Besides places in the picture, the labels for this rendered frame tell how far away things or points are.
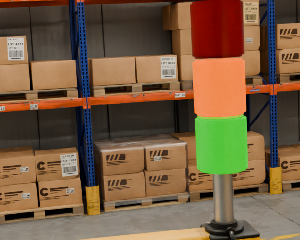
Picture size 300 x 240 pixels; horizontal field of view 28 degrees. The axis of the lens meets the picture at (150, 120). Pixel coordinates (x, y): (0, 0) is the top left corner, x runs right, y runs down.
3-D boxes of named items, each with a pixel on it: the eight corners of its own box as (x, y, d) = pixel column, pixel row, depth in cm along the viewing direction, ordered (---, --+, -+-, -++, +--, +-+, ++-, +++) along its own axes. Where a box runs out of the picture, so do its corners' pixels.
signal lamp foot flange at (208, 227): (210, 236, 57) (210, 228, 57) (200, 225, 61) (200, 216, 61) (249, 232, 58) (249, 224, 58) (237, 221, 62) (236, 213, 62)
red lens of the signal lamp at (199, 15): (199, 59, 55) (196, 0, 54) (187, 58, 60) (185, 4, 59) (251, 56, 55) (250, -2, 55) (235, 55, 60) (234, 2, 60)
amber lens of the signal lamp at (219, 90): (201, 118, 55) (199, 61, 55) (189, 112, 60) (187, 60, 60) (253, 115, 56) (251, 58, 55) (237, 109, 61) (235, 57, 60)
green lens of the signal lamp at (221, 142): (204, 176, 56) (201, 120, 55) (191, 166, 61) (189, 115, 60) (255, 172, 57) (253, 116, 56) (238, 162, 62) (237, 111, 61)
